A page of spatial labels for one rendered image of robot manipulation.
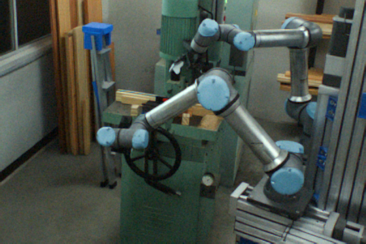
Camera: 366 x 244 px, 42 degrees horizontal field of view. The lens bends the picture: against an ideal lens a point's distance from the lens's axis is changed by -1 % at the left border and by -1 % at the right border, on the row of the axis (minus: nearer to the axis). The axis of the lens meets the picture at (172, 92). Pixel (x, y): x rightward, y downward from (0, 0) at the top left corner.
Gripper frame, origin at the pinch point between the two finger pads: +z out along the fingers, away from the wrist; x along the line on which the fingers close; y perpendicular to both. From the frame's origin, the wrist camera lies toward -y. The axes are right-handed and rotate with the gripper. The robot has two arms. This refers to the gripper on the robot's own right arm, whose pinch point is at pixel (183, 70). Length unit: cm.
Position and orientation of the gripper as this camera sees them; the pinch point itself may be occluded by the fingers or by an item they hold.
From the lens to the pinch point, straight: 230.6
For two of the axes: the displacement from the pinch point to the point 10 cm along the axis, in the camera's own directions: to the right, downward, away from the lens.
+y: 2.7, 8.2, -5.0
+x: 9.2, -0.6, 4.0
